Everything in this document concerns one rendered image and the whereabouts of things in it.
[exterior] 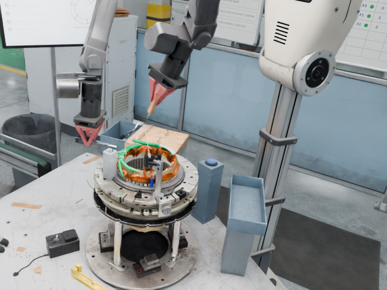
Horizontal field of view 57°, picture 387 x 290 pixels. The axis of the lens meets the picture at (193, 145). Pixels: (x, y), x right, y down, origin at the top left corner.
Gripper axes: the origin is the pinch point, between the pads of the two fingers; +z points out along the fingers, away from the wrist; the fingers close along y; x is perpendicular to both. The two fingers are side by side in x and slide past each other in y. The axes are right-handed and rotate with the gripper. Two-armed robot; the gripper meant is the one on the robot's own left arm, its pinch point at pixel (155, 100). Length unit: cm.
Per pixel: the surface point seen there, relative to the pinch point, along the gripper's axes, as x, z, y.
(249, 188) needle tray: 26.5, 18.2, 33.3
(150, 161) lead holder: -8.9, 10.6, 11.1
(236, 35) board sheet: 217, 20, -67
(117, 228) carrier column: -9.9, 36.3, 12.3
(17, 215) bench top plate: -9, 70, -26
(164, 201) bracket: -7.1, 18.8, 19.6
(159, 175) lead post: -7.5, 13.0, 14.6
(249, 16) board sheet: 216, 1, -65
